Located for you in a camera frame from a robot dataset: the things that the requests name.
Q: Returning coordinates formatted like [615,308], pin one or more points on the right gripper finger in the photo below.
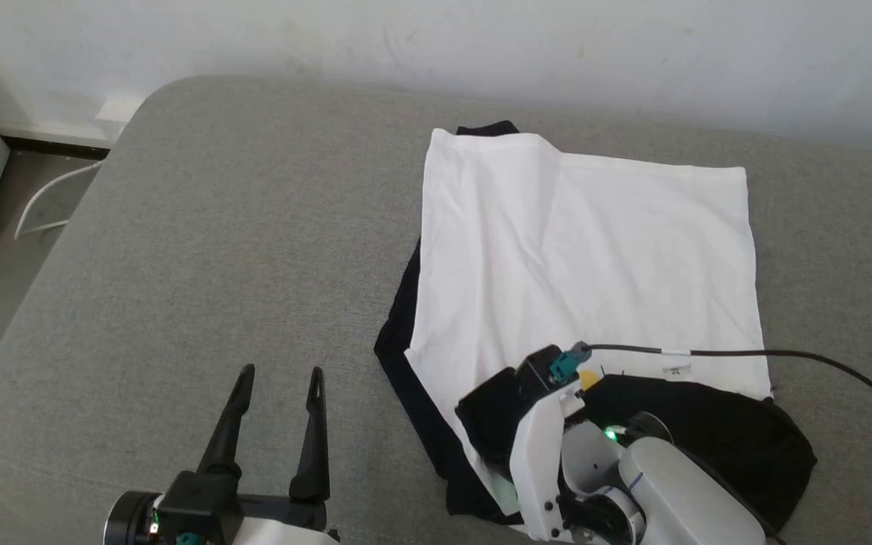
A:
[493,420]

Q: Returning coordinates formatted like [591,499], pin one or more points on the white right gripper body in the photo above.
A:
[534,469]

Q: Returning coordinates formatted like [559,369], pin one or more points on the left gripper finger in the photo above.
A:
[313,454]
[228,431]

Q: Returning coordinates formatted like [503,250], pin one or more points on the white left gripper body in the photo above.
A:
[284,522]

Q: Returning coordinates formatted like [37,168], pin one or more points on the white and black shirt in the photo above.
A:
[587,250]

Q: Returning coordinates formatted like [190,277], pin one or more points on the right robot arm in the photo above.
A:
[678,492]

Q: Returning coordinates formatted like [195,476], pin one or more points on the dark baseboard strip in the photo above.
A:
[50,146]

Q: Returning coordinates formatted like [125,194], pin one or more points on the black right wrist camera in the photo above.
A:
[534,375]

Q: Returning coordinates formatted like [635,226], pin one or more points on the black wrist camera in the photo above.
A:
[534,375]
[197,499]

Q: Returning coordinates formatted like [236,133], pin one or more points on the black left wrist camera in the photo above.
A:
[197,499]

